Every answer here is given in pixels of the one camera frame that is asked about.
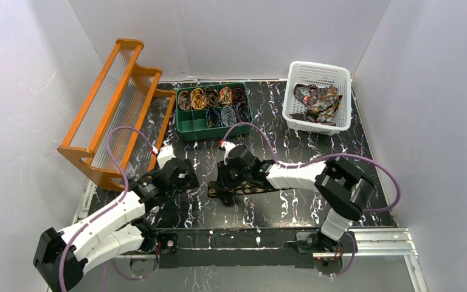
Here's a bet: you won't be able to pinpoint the light blue rolled tie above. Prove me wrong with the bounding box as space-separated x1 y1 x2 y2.
221 106 237 127

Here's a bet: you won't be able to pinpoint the dark red rolled tie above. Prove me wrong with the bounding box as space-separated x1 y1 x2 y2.
232 86 247 105

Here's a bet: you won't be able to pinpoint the yellow rolled tie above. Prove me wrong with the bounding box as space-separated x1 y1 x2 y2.
190 88 207 110

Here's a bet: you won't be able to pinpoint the black base bar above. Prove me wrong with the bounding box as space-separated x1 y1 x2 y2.
160 228 317 269

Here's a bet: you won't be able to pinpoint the patterned ties in basket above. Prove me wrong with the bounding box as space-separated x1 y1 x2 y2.
293 83 343 126

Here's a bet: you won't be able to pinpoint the purple cable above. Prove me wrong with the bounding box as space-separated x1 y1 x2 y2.
58 126 160 292
219 122 401 278

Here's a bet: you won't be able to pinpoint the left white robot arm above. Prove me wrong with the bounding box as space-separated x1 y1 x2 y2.
33 145 199 291

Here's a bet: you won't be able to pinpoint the white plastic basket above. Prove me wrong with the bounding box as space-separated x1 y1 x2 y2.
282 61 352 136

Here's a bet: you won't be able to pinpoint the aluminium rail frame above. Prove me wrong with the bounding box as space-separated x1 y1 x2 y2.
48 177 427 292

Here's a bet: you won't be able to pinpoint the green compartment tray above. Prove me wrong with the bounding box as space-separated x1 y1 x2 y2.
176 82 253 141

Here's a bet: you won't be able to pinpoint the orange wooden rack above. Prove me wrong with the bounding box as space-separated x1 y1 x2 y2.
57 38 176 190

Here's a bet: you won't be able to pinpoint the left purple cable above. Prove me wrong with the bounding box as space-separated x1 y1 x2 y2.
58 126 160 292

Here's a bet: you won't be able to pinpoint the dark blue rolled tie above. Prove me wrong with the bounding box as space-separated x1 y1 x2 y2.
235 101 251 123

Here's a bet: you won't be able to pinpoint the dark floral tie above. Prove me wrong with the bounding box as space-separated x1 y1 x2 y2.
207 181 277 200

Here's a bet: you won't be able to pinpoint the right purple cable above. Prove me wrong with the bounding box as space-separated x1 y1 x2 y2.
219 122 401 278

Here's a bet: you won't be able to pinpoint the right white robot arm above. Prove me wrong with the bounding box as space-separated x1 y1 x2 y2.
207 142 375 253

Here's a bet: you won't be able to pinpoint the orange rolled tie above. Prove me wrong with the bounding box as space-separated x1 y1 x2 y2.
219 86 234 106

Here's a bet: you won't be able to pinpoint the dark brown rolled tie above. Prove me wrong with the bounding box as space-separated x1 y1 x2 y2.
204 87 221 108

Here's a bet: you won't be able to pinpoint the dark multicolour rolled tie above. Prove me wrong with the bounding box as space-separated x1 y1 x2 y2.
206 108 223 128

